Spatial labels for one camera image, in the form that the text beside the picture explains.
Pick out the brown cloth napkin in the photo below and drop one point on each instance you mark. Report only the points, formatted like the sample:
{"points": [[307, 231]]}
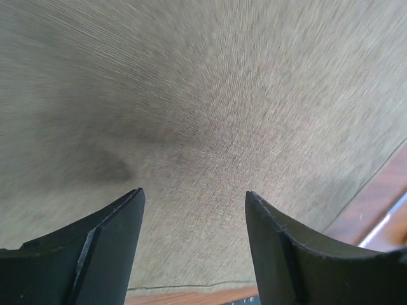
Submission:
{"points": [[196, 102]]}

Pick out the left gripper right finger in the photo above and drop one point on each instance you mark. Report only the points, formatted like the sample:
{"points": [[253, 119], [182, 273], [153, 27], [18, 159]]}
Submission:
{"points": [[295, 264]]}

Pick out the aluminium frame rail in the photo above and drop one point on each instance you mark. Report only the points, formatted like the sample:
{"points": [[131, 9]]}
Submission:
{"points": [[390, 232]]}

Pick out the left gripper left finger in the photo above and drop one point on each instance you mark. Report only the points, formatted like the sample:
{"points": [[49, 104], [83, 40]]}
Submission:
{"points": [[86, 262]]}

